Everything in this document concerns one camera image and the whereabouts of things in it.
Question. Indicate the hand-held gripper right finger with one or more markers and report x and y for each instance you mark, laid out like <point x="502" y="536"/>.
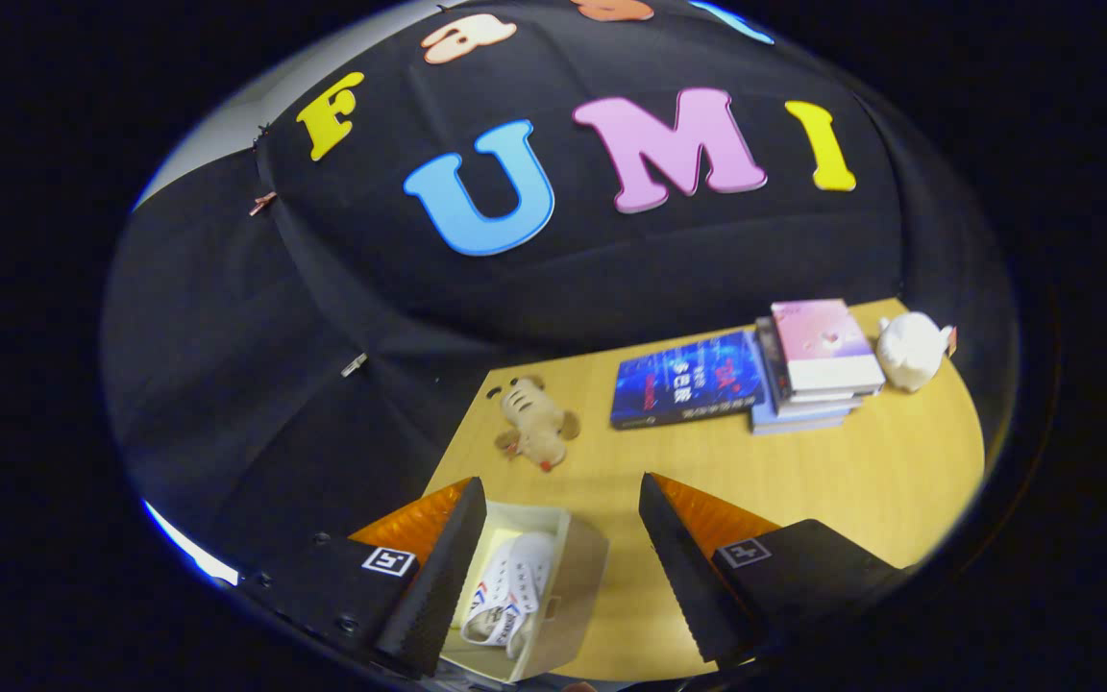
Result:
<point x="678" y="577"/>

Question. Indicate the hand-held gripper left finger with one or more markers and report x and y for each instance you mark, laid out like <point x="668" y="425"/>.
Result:
<point x="438" y="586"/>

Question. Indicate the white canvas shoe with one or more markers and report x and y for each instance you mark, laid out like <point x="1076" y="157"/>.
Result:
<point x="532" y="557"/>
<point x="496" y="615"/>

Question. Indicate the cream fabric storage box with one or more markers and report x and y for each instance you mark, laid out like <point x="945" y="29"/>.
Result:
<point x="573" y="596"/>

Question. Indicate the beige striped plush toy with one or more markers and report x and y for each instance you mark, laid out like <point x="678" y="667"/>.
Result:
<point x="536" y="423"/>

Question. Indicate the dark blue book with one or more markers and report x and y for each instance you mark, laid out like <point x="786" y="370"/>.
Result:
<point x="688" y="380"/>

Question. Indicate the black cover book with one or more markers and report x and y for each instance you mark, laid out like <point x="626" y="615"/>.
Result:
<point x="770" y="360"/>

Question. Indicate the silver clip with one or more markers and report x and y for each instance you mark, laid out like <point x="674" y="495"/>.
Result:
<point x="354" y="363"/>

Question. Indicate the computer screen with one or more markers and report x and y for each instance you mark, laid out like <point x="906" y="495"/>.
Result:
<point x="188" y="550"/>

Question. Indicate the pink cover book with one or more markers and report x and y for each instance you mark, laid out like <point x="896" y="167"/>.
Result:
<point x="823" y="341"/>

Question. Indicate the white plush toy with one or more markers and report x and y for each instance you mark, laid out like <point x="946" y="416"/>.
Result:
<point x="911" y="351"/>

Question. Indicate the red clip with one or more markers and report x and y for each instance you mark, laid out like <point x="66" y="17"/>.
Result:
<point x="262" y="203"/>

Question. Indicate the black clip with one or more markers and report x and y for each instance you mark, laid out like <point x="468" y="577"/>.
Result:
<point x="260" y="131"/>

